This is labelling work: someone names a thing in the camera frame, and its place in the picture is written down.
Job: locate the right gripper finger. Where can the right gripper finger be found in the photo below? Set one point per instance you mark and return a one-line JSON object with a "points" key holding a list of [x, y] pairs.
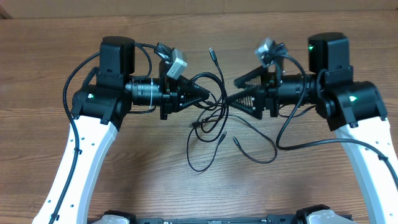
{"points": [[250, 79], [250, 100]]}

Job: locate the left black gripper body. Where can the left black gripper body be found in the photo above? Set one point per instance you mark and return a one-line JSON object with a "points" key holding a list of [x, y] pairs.
{"points": [[169, 98]]}

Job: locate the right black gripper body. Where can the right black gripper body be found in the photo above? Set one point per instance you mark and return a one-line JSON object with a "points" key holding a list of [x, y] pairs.
{"points": [[271, 93]]}

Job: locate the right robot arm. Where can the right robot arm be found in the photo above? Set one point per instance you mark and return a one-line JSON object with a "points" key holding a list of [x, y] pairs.
{"points": [[354, 111]]}

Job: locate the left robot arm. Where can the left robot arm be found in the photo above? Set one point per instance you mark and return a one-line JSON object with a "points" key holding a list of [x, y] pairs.
{"points": [[96, 112]]}

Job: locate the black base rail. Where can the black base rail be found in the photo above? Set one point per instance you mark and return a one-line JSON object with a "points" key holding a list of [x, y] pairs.
{"points": [[314, 214]]}

